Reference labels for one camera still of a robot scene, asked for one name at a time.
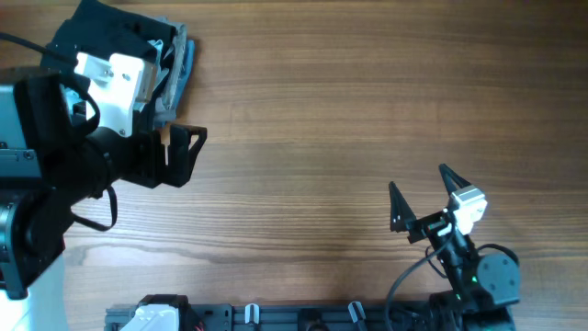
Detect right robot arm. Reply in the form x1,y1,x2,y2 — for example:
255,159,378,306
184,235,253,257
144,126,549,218
383,164,522,331

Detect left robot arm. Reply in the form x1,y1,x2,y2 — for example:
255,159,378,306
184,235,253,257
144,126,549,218
1,67,207,330

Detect light blue crumpled garment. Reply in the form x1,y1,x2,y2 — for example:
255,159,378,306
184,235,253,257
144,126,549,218
148,40,165,71

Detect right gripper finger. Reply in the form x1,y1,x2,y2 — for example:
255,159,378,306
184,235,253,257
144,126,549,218
438,164,471,195
389,181,416,233

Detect grey folded garment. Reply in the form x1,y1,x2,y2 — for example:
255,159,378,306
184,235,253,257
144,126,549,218
154,17,188,123

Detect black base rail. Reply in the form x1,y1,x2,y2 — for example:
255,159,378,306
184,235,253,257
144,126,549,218
104,301,514,331

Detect right black cable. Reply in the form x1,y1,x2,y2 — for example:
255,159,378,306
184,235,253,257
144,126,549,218
383,229,520,331

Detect black t-shirt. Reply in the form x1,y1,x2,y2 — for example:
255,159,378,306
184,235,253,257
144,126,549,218
47,0,175,69

